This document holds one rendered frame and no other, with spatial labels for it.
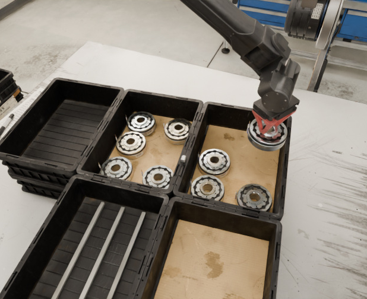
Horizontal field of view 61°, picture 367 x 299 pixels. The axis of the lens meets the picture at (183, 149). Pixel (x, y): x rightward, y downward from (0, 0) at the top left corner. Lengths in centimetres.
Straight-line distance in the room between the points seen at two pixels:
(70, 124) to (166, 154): 40
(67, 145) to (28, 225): 30
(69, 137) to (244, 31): 78
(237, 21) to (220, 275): 61
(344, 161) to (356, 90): 160
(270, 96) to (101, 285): 63
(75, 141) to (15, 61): 229
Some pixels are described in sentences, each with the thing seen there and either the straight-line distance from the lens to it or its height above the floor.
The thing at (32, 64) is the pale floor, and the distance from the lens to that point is 330.
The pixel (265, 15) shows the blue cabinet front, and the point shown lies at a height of 40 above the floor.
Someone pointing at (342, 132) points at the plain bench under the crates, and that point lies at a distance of 145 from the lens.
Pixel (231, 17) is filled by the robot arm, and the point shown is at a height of 136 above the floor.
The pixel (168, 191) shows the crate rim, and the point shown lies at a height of 93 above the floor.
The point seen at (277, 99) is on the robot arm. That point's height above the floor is 123.
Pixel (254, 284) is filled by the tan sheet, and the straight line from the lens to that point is 89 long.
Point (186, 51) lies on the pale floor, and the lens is 308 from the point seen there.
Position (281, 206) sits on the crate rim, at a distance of 88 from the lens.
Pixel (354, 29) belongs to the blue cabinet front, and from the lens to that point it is 281.
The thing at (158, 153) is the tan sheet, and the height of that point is 83.
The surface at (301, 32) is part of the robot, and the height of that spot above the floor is 110.
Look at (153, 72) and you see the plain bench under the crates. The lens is 165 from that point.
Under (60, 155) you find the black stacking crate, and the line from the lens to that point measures 118.
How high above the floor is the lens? 167
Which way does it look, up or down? 50 degrees down
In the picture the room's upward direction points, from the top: 3 degrees counter-clockwise
